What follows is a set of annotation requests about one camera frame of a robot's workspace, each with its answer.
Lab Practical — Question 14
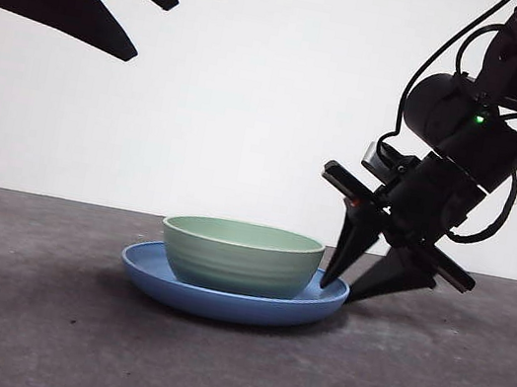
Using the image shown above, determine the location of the green ribbed bowl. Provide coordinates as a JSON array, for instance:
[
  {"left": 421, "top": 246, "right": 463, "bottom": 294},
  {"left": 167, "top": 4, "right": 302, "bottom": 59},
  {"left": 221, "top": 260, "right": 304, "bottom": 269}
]
[{"left": 151, "top": 207, "right": 329, "bottom": 309}]

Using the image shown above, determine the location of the blue plate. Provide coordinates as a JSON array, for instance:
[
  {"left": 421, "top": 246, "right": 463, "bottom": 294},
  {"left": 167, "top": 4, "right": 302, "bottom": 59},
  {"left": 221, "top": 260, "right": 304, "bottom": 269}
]
[{"left": 112, "top": 232, "right": 354, "bottom": 344}]

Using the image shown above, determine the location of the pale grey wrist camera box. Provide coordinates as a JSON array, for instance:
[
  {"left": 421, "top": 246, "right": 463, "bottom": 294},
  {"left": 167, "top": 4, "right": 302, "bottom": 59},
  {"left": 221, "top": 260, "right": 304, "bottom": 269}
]
[{"left": 358, "top": 139, "right": 420, "bottom": 190}]

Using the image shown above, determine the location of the black cable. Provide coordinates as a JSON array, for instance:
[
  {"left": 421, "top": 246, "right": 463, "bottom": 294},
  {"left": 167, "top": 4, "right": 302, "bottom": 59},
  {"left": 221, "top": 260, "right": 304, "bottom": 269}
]
[
  {"left": 448, "top": 158, "right": 517, "bottom": 249},
  {"left": 376, "top": 0, "right": 517, "bottom": 168}
]

